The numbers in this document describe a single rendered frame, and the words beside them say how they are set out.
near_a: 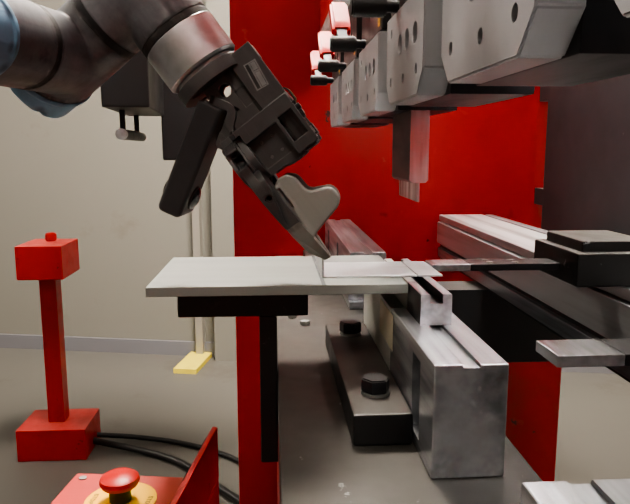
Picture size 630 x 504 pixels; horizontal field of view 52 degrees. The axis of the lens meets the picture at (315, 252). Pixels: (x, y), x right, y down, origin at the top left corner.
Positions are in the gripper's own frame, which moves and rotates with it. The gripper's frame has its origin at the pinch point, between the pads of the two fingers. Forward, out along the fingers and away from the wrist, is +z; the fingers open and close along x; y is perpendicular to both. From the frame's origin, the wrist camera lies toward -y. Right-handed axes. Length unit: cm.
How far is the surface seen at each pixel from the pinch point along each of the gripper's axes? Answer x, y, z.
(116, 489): -6.0, -29.2, 6.8
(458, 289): 53, 9, 27
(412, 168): 5.1, 12.8, -0.5
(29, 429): 151, -147, 7
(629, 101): 60, 54, 18
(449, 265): 9.6, 10.0, 11.4
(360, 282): 1.3, 1.7, 5.4
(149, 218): 278, -104, -38
